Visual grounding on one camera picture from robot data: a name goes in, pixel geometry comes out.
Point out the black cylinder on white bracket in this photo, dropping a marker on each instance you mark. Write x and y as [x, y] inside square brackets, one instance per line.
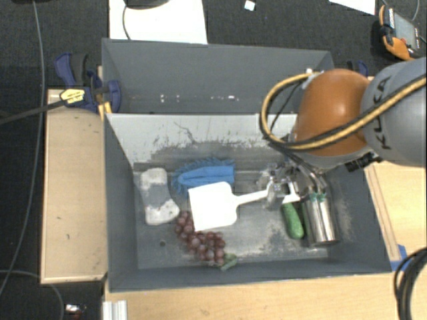
[363, 163]

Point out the green toy cucumber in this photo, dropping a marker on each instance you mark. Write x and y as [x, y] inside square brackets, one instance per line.
[293, 221]

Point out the grey metal bin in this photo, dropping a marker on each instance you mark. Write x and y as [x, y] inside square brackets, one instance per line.
[207, 75]

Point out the shiny metal cup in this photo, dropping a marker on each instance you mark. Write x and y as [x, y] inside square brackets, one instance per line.
[321, 222]

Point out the pale wood board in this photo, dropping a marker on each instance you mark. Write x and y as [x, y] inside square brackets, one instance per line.
[73, 192]

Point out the white plastic spatula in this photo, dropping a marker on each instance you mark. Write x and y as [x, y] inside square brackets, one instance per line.
[211, 207]

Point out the red toy grape bunch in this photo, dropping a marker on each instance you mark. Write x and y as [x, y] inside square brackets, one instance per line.
[203, 245]

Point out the blue fringed duster cloth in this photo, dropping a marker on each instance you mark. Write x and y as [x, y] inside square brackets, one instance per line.
[203, 175]

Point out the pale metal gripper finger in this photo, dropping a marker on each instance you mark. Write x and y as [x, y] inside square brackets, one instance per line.
[267, 177]
[275, 197]

